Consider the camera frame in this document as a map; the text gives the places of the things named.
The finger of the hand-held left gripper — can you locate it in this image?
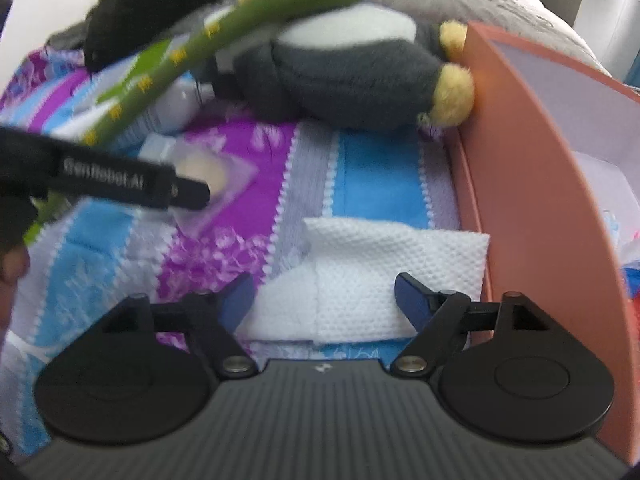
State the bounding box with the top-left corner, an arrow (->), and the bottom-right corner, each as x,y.
170,172 -> 211,212

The pink cardboard box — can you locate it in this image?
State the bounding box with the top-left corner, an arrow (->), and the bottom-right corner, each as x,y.
440,21 -> 640,466

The black jacket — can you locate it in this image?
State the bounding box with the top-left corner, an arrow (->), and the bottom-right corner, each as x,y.
82,0 -> 286,73

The grey blanket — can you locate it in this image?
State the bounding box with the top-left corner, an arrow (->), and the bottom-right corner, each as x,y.
47,25 -> 88,52

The person's left hand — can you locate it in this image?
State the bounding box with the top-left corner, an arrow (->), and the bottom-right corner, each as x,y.
0,247 -> 30,286

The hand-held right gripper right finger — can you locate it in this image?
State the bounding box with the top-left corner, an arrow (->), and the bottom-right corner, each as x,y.
390,272 -> 551,376

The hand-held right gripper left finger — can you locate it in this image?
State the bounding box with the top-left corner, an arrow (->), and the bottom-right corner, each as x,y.
100,274 -> 258,378

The white bottle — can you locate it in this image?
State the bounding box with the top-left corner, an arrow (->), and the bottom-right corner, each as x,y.
135,80 -> 216,136

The clear packet with beige pad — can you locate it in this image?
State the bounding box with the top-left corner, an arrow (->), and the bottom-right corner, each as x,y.
170,150 -> 260,236

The white paper towel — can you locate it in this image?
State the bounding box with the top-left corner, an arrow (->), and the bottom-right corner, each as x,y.
235,217 -> 491,343

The green plush stick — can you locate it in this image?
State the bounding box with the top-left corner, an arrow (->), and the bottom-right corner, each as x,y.
22,0 -> 383,241

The grey penguin plush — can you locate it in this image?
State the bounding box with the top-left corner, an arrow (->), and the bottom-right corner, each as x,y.
210,0 -> 476,131

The small clear packet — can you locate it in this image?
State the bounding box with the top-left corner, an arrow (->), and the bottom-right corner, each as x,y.
137,134 -> 176,161

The colourful striped bedsheet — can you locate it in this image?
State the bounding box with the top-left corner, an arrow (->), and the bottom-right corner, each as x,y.
0,47 -> 481,461

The blue plastic bag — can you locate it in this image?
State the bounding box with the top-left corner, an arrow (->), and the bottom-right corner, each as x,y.
620,257 -> 640,306

